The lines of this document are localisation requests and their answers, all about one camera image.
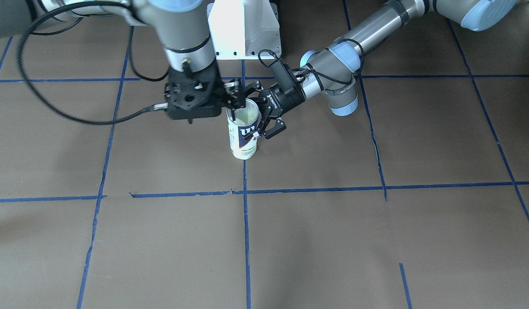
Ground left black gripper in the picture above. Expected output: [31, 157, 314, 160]
[243, 82, 306, 139]

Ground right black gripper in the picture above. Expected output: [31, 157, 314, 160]
[167, 59, 246, 122]

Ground clear tennis ball can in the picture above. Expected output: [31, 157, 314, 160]
[227, 100, 259, 160]

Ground yellow Wilson tennis ball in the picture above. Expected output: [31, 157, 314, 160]
[232, 108, 259, 125]

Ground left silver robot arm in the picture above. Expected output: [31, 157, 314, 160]
[241, 0, 517, 139]

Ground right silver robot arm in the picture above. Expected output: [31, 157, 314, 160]
[0, 0, 245, 127]

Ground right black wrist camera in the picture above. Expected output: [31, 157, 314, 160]
[166, 104, 222, 124]

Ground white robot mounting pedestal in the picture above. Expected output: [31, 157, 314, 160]
[207, 0, 282, 61]

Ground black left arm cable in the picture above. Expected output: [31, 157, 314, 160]
[257, 39, 365, 86]

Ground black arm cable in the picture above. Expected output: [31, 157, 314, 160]
[16, 0, 170, 126]
[257, 39, 365, 86]

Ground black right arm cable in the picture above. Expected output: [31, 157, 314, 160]
[16, 0, 170, 126]

